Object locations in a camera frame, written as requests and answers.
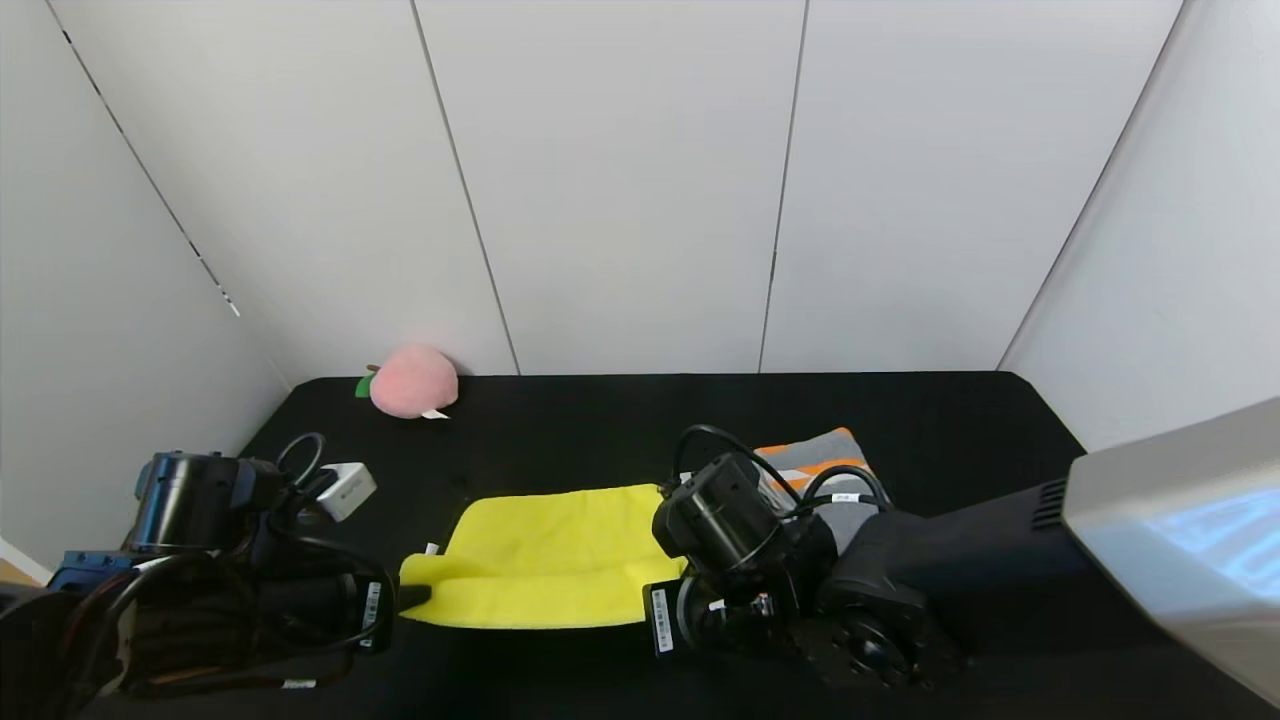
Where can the yellow towel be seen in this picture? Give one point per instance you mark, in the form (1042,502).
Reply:
(540,560)

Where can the grey towel with orange marks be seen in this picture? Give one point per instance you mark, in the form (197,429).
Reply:
(830,460)

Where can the pink plush peach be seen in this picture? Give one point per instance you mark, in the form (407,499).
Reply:
(415,382)

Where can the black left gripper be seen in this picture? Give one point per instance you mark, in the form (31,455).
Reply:
(374,606)

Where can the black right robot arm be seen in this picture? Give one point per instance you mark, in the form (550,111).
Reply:
(950,580)

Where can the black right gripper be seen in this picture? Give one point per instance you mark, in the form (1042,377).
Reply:
(662,617)

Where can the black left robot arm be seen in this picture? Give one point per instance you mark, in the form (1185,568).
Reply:
(170,610)

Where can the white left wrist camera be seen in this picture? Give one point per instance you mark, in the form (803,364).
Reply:
(347,491)

